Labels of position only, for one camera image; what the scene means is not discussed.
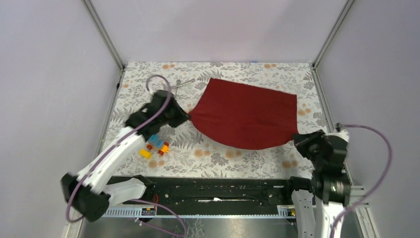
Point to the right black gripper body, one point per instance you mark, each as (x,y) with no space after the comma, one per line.
(318,160)

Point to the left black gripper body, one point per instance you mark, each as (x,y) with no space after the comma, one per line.
(166,117)

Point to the dark red cloth napkin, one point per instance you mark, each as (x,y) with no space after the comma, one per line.
(245,116)

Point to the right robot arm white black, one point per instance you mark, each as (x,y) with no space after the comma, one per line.
(320,202)

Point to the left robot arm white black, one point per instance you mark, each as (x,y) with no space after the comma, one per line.
(88,191)

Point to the colourful toy block car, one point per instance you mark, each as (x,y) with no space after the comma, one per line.
(156,143)

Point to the silver fork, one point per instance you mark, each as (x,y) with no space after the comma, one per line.
(178,82)

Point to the silver knife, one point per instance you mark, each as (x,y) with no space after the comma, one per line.
(184,83)

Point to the floral patterned tablecloth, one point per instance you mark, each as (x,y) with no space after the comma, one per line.
(192,154)

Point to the yellow toy block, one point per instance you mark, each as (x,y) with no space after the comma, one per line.
(145,153)

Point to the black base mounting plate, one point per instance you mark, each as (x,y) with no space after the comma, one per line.
(220,198)

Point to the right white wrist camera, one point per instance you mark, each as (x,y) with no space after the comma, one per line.
(342,132)

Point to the left aluminium frame post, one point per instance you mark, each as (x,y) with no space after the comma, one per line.
(91,10)

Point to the aluminium frame post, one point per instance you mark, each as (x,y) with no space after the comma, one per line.
(334,30)
(91,10)

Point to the right aluminium frame post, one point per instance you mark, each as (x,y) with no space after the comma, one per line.
(334,30)

